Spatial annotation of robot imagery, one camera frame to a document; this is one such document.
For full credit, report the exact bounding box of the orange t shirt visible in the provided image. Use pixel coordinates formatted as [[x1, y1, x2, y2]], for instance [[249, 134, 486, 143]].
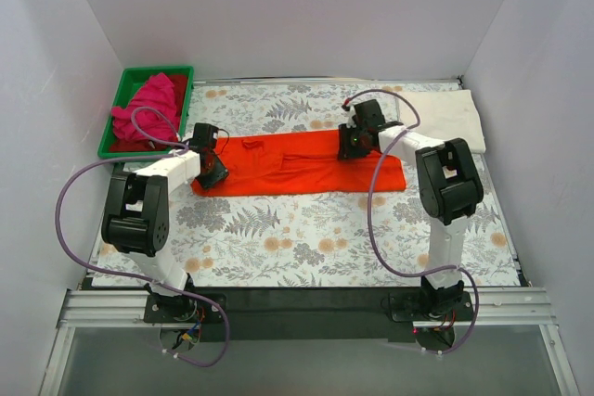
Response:
[[191, 130, 380, 197]]

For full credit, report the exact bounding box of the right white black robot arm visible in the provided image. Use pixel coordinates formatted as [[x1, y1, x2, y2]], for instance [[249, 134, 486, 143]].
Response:
[[338, 91, 484, 320]]

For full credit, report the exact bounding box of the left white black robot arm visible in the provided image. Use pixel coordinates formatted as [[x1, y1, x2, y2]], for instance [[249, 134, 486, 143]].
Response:
[[101, 122, 228, 322]]

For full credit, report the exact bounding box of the magenta t shirt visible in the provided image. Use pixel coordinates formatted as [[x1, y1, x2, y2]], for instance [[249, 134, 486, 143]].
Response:
[[111, 72, 186, 143]]

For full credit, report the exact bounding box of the floral patterned table mat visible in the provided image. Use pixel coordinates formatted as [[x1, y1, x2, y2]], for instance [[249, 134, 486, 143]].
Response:
[[91, 81, 530, 288]]

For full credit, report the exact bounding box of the folded cream t shirt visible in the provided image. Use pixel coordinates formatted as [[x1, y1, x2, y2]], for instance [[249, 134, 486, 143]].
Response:
[[399, 90, 486, 154]]

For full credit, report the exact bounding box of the green plastic bin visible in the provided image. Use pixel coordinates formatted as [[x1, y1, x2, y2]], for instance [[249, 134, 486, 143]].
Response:
[[97, 65, 194, 159]]

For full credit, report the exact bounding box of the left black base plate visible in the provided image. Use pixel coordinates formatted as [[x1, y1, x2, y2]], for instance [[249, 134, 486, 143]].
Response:
[[143, 293, 223, 324]]

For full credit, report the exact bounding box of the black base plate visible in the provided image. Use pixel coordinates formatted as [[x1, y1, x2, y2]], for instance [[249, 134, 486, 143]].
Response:
[[381, 287, 473, 322], [143, 293, 223, 324]]

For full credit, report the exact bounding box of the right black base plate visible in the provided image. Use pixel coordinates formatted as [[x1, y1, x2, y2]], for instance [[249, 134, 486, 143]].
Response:
[[381, 287, 473, 322]]

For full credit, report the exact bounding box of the aluminium frame rail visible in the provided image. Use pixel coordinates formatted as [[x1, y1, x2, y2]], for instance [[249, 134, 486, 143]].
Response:
[[58, 287, 556, 327]]

